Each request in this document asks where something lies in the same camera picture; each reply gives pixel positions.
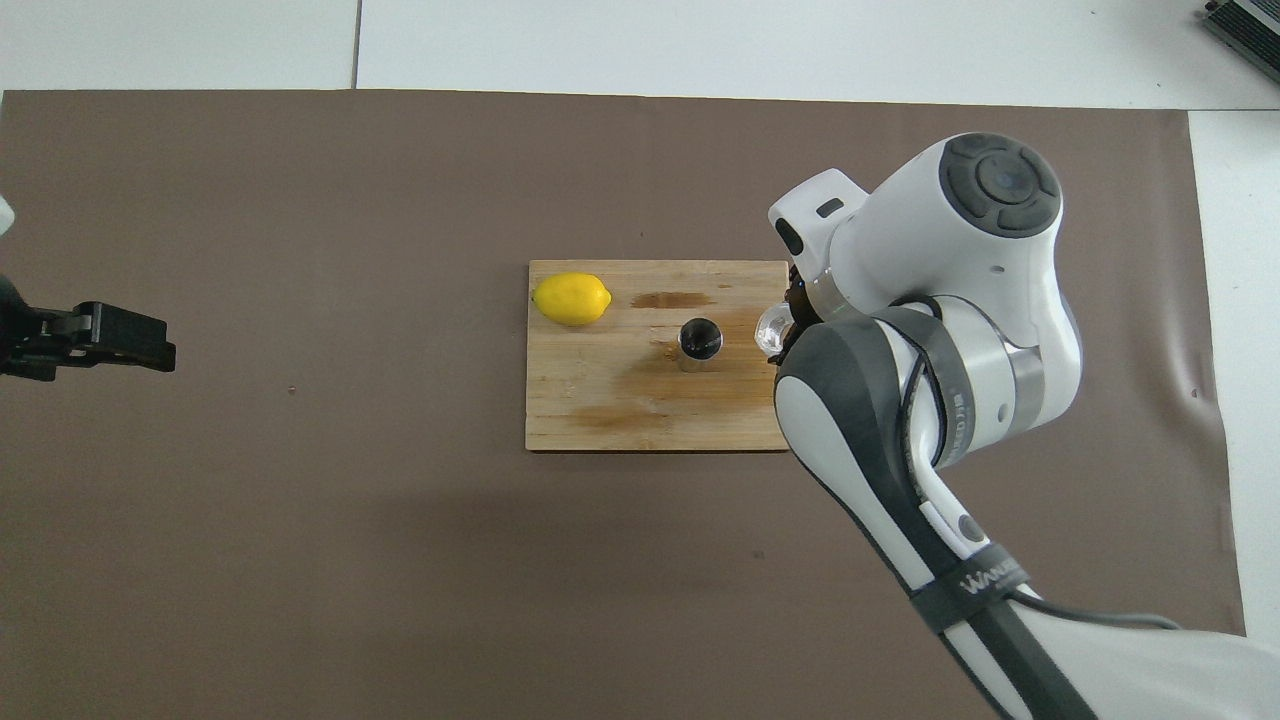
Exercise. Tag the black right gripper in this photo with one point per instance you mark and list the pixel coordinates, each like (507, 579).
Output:
(802, 300)

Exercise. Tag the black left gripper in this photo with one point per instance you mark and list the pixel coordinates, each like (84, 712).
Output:
(40, 340)

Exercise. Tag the clear faceted glass cup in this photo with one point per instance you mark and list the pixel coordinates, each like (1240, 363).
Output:
(772, 328)

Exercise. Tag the steel double jigger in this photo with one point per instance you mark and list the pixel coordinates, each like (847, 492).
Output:
(700, 340)

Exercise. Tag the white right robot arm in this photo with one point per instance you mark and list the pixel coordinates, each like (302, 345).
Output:
(980, 260)

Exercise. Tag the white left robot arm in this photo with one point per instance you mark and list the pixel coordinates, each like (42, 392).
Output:
(5, 215)

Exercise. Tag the wooden cutting board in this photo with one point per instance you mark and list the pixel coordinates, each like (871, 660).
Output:
(600, 400)

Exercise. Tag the yellow lemon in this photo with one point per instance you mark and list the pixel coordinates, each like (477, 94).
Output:
(571, 299)

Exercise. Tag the brown paper table mat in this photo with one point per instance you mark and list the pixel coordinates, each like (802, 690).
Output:
(400, 550)

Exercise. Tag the grey ribbed metal device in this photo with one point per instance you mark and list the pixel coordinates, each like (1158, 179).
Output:
(1250, 25)

